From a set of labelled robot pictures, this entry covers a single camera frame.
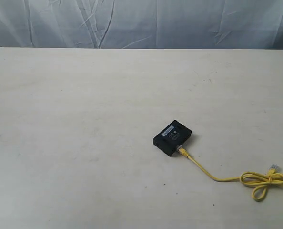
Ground black network box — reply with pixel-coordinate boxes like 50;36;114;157
153;120;192;156

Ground yellow ethernet cable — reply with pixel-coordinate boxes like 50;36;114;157
176;144;283;202

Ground grey wrinkled backdrop cloth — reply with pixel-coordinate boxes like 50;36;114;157
0;0;283;49

